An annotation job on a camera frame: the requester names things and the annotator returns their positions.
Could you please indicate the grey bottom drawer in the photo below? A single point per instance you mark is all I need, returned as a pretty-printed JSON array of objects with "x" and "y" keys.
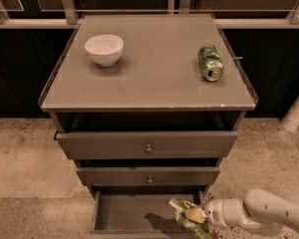
[{"x": 141, "y": 213}]

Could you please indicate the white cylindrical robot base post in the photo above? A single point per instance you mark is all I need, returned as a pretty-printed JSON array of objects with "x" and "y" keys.
[{"x": 291, "y": 120}]

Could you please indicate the green soda can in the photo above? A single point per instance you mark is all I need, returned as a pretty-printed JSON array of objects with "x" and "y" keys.
[{"x": 210, "y": 63}]

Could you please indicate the grey top drawer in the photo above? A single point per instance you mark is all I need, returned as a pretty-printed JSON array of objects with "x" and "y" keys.
[{"x": 146, "y": 144}]

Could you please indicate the grey middle drawer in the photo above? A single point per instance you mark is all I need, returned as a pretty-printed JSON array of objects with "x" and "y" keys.
[{"x": 148, "y": 176}]

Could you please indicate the white ceramic bowl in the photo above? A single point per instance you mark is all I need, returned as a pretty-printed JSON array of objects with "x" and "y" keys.
[{"x": 105, "y": 50}]

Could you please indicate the grey drawer cabinet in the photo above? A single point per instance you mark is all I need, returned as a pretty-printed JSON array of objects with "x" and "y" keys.
[{"x": 156, "y": 85}]

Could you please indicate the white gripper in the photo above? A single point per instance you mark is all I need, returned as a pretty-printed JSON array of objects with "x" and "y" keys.
[{"x": 214, "y": 214}]

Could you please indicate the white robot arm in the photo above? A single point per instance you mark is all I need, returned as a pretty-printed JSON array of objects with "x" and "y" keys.
[{"x": 259, "y": 212}]

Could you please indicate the metal window frame rail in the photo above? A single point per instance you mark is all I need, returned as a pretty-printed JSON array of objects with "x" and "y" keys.
[{"x": 228, "y": 14}]

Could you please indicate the green jalapeno chip bag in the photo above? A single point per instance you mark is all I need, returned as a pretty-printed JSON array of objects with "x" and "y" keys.
[{"x": 199, "y": 230}]

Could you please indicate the grey drawer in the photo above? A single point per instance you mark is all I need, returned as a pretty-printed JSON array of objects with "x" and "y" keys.
[
  {"x": 146, "y": 144},
  {"x": 141, "y": 213},
  {"x": 148, "y": 176}
]

